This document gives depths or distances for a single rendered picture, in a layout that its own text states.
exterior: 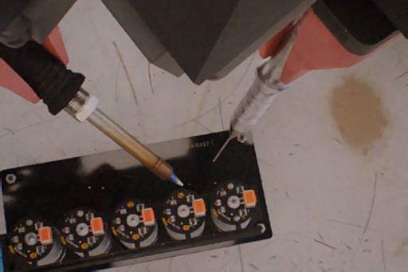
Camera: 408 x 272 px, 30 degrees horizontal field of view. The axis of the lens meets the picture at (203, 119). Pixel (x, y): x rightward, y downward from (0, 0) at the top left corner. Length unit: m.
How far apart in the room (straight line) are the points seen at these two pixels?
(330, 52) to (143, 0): 0.09
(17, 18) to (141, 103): 0.28
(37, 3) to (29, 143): 0.28
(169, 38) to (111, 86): 0.36
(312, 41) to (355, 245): 0.27
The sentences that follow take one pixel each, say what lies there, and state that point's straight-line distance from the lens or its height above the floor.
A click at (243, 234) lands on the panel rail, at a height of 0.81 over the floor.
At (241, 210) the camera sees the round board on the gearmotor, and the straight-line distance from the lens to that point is 0.43.
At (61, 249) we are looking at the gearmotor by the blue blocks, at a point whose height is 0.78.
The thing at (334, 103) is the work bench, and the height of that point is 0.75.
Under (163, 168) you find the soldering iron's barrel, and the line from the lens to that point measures 0.39.
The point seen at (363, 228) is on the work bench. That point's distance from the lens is 0.50.
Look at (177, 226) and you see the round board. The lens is 0.43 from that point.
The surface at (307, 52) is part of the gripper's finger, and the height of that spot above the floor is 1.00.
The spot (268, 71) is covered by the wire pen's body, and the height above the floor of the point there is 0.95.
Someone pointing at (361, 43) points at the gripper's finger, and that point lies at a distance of 0.22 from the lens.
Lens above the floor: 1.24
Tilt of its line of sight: 74 degrees down
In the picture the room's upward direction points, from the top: 3 degrees clockwise
